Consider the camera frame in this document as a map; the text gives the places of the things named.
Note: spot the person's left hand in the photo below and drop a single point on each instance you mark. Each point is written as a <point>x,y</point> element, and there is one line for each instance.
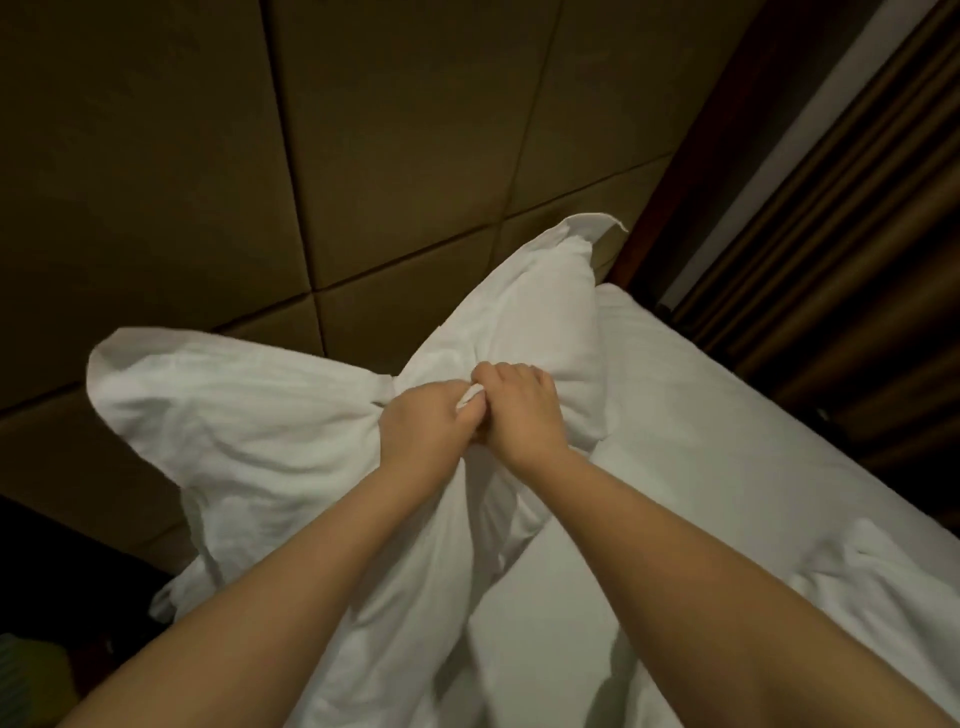
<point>425,435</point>

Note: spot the person's right hand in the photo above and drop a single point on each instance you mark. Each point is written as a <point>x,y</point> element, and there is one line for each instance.
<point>522,420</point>

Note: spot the white pillow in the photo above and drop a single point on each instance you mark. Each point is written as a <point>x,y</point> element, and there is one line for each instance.
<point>255,420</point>

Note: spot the white bed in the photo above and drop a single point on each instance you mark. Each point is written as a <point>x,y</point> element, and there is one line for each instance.
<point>720,435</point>

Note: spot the white duvet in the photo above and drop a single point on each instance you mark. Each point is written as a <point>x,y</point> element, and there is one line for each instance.
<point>885,600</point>

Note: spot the person's right forearm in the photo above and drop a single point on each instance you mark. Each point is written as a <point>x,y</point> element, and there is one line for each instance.
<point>720,600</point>

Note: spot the person's left forearm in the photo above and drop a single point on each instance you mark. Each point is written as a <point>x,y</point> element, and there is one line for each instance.
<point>255,615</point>

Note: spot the tan padded headboard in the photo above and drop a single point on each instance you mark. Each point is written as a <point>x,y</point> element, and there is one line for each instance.
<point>225,150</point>

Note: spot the brown curtain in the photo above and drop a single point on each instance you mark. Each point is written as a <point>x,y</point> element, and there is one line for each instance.
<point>855,255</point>

